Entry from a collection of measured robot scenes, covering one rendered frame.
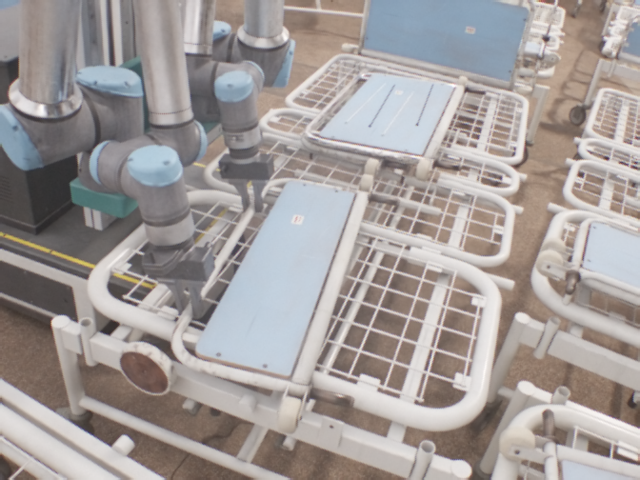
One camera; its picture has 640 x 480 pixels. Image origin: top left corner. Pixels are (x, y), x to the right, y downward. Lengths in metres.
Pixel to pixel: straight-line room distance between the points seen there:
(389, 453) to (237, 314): 0.40
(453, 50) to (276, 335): 1.90
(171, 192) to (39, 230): 0.84
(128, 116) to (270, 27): 0.51
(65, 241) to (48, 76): 0.66
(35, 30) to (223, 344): 0.68
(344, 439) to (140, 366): 0.41
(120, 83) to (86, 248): 0.55
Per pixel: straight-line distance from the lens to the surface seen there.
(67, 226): 1.87
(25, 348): 1.98
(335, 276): 1.33
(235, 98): 1.40
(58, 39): 1.23
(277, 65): 1.77
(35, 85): 1.30
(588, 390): 2.10
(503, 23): 2.76
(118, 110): 1.43
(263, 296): 1.27
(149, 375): 1.20
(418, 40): 2.82
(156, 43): 1.18
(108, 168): 1.16
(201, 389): 1.21
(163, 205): 1.08
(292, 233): 1.46
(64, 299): 1.82
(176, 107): 1.20
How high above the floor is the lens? 1.36
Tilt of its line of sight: 35 degrees down
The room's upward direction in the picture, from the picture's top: 8 degrees clockwise
